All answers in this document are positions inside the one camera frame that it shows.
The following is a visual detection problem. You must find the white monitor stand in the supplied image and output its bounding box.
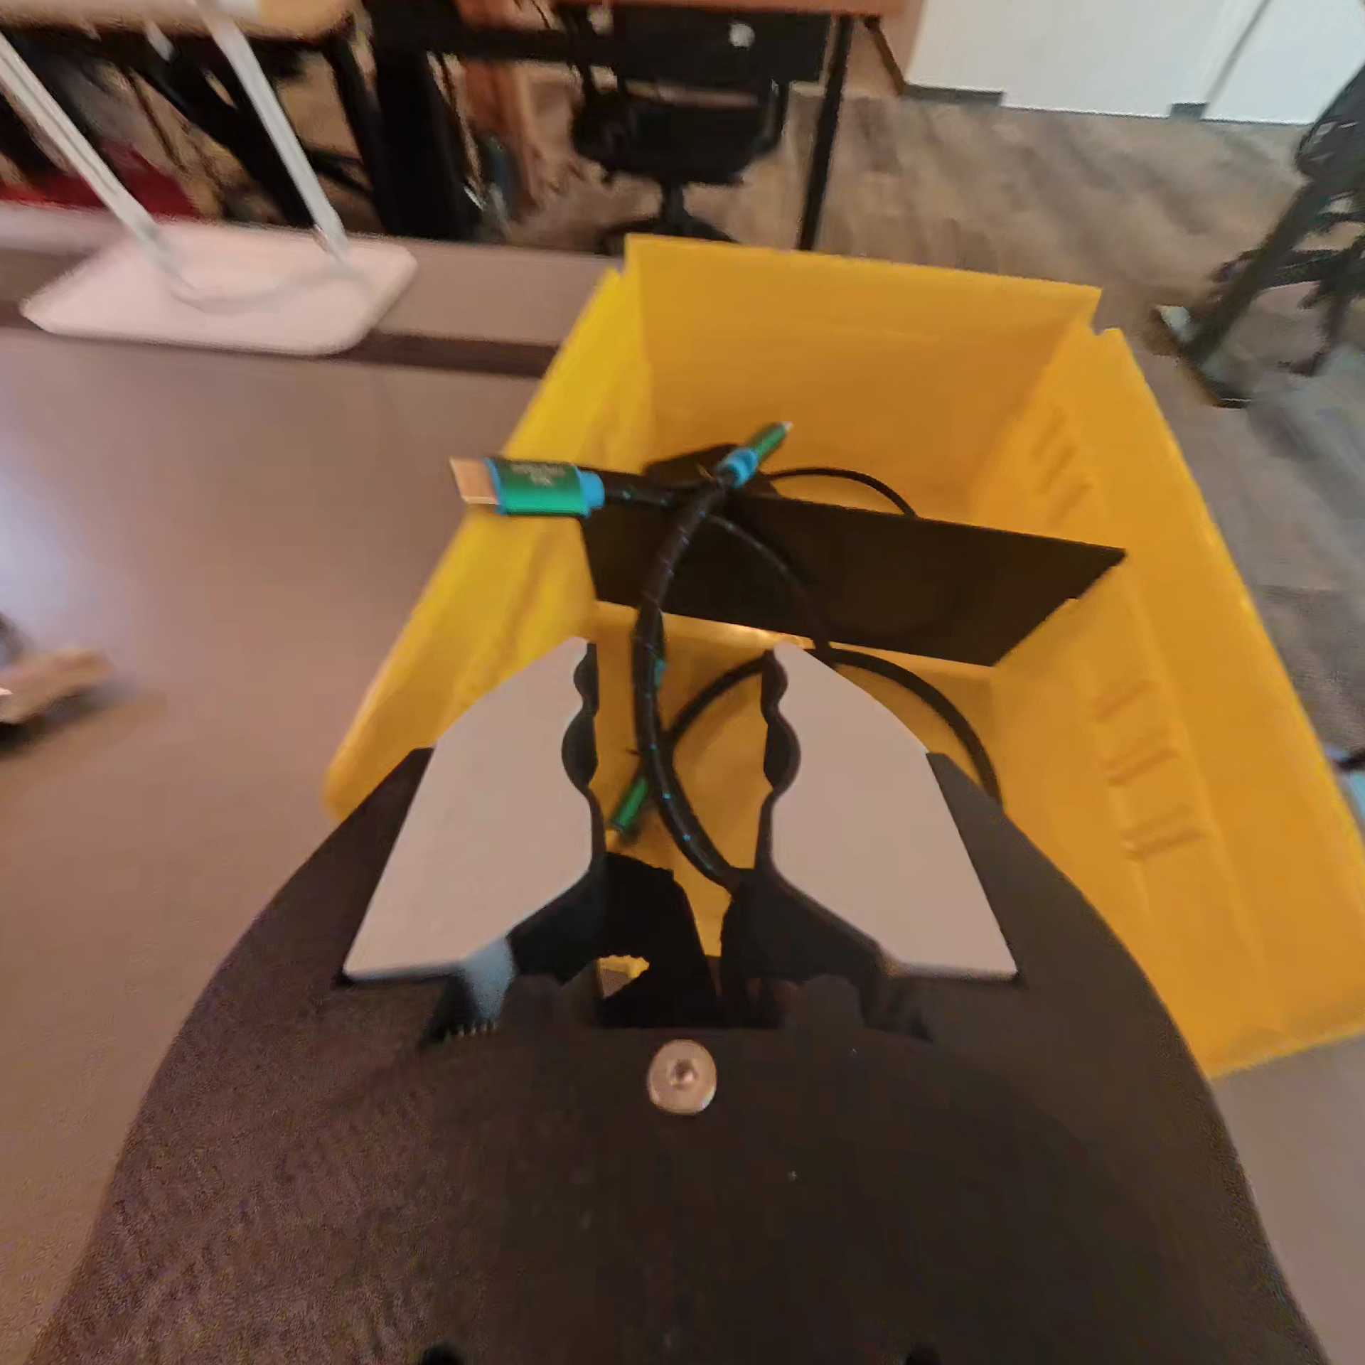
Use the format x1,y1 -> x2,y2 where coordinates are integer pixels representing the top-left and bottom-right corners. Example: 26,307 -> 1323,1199
0,0 -> 419,357

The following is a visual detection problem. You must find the black metal desk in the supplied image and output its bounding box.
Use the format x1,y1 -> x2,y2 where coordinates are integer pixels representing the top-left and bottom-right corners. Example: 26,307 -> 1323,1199
342,0 -> 861,254

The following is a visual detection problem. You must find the black folding stand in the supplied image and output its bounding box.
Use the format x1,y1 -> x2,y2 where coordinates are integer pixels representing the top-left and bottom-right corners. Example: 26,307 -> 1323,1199
1156,65 -> 1365,414

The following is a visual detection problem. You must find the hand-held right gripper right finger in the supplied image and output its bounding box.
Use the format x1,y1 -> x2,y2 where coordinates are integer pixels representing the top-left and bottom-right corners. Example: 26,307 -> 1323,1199
746,640 -> 1021,988

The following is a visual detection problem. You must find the black flat panel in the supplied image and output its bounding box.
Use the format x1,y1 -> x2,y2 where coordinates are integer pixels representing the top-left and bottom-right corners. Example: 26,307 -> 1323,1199
579,446 -> 1128,670

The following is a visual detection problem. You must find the braided black teal hdmi cable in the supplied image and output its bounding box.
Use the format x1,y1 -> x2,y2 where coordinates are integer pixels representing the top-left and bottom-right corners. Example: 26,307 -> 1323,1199
446,419 -> 800,893

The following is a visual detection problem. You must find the black office chair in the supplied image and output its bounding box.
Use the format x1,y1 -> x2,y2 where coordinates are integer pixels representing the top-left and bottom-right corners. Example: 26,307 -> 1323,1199
562,0 -> 800,254

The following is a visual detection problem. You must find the yellow plastic bin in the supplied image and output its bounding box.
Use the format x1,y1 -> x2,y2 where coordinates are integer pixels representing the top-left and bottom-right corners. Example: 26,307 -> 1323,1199
324,232 -> 1365,1074

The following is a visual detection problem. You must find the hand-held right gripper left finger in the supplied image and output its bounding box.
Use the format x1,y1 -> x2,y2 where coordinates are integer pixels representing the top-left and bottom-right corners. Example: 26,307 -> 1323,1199
342,640 -> 607,988

